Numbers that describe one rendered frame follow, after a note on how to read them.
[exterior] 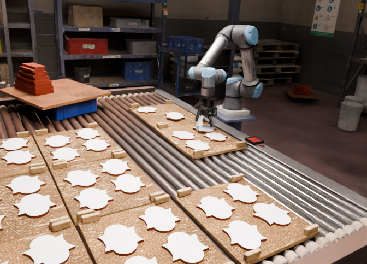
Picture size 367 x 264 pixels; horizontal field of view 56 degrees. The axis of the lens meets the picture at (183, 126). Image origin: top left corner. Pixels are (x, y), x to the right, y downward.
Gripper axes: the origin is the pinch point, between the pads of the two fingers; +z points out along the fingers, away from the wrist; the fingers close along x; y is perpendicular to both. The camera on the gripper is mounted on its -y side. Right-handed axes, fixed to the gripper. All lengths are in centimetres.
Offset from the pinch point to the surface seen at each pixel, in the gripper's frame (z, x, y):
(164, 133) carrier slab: 0.9, -24.2, -3.9
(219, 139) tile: 1.7, -1.0, 16.9
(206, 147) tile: 2.2, -14.1, 23.2
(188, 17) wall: -72, 272, -475
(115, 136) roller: 2, -49, -14
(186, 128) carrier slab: 0.7, -8.1, -6.9
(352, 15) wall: -82, 491, -256
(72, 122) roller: -1, -65, -45
